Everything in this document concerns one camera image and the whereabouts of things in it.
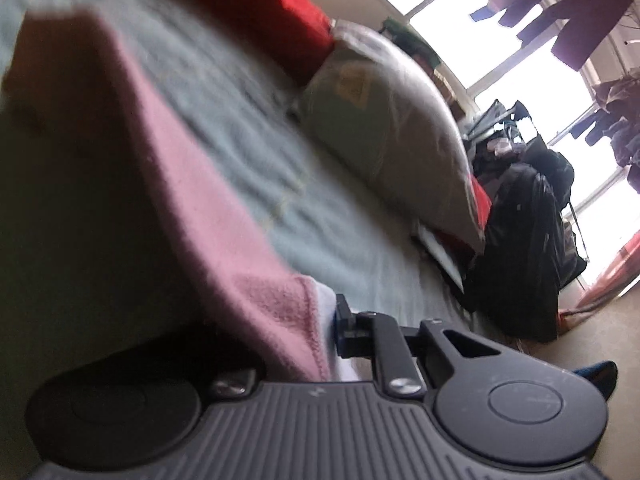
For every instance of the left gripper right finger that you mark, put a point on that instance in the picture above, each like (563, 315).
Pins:
(497, 404)

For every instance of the green topped box pile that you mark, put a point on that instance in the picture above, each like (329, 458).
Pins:
(421, 52)

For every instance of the black backpack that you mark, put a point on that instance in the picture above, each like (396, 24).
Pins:
(528, 258)

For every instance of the wooden chair with clothes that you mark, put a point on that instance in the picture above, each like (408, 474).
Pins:
(602, 375)

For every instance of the red quilt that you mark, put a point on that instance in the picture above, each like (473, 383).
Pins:
(296, 34)
(483, 203)

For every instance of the clothes rack with garments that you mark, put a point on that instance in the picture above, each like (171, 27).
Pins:
(494, 143)

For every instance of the grey green pillow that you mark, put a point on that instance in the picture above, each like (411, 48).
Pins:
(375, 108)

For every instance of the green plaid bed blanket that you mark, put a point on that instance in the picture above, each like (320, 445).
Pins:
(317, 215)

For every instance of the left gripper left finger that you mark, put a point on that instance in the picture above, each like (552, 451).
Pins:
(135, 405)

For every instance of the pink and white sweater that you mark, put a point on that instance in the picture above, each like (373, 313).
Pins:
(73, 68)

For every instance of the red quilt right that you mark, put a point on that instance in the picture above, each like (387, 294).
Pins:
(483, 203)

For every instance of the red quilt left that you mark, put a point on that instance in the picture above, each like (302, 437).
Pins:
(296, 34)

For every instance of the red plaid curtain right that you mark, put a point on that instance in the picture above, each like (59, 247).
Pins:
(623, 269)

